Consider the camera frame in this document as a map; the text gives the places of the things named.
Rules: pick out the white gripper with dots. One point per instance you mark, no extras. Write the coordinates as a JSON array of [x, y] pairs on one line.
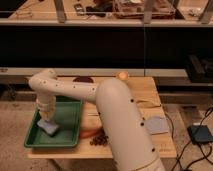
[[46, 110]]

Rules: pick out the orange carrot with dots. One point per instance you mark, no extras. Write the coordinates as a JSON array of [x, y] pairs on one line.
[[89, 133]]

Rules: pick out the blue sponge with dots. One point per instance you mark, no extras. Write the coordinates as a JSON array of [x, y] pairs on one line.
[[49, 127]]

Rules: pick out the dark grape bunch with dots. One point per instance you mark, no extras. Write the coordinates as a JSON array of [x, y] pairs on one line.
[[101, 140]]

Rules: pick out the green plastic tray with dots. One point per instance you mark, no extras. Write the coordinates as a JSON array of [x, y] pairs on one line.
[[67, 115]]

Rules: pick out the black power adapter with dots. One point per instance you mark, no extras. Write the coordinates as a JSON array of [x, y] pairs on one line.
[[200, 134]]

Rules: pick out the dark red plate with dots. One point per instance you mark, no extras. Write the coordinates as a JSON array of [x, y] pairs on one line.
[[83, 79]]

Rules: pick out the black box on right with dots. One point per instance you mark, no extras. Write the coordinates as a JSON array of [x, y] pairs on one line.
[[199, 70]]

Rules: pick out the grey cloth square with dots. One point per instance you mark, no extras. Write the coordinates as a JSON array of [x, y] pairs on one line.
[[157, 125]]

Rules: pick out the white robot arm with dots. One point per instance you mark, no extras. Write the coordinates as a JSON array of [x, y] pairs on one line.
[[129, 140]]

